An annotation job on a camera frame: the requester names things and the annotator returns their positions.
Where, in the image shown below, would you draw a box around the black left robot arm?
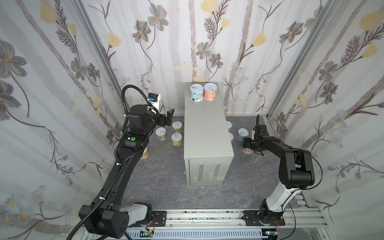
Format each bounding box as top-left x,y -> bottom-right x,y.
67,85 -> 175,240

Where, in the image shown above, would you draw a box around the yellow labelled can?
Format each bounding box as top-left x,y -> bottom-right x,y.
141,147 -> 149,159

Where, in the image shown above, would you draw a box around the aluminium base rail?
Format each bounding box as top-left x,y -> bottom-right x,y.
121,208 -> 334,240

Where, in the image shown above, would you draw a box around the front can beside cabinet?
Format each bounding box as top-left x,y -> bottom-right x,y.
171,133 -> 183,147

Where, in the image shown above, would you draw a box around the pale teal can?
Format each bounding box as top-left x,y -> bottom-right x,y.
237,128 -> 249,142

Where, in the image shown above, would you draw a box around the teal labelled can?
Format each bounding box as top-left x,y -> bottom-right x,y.
190,84 -> 204,102

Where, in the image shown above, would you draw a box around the left steel scissors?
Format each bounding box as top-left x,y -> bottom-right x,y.
181,188 -> 202,202

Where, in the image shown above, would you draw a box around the orange labelled can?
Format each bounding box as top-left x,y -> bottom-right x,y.
204,83 -> 218,101

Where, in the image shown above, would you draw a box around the steel scissors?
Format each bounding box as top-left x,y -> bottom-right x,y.
211,188 -> 234,197
181,188 -> 202,202

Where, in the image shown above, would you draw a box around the grey metal cabinet box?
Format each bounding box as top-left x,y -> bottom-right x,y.
183,83 -> 234,186

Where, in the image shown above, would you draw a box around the right steel scissors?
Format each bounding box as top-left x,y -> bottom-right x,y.
211,188 -> 234,197

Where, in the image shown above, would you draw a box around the green labelled can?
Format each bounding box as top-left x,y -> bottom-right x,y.
155,127 -> 167,141

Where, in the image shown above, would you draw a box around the pink labelled can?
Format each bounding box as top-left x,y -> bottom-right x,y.
242,148 -> 254,155

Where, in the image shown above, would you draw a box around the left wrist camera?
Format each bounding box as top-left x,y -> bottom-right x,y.
148,93 -> 161,112

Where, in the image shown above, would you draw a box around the rear can beside cabinet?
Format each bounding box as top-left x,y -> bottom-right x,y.
172,121 -> 183,133

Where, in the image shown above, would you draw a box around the pink brown can rear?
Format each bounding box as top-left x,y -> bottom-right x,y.
226,121 -> 233,132

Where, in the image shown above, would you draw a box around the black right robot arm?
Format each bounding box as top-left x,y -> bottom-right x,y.
243,115 -> 315,226

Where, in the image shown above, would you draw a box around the can beside cabinet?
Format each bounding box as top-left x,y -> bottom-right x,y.
171,133 -> 183,147
172,121 -> 183,133

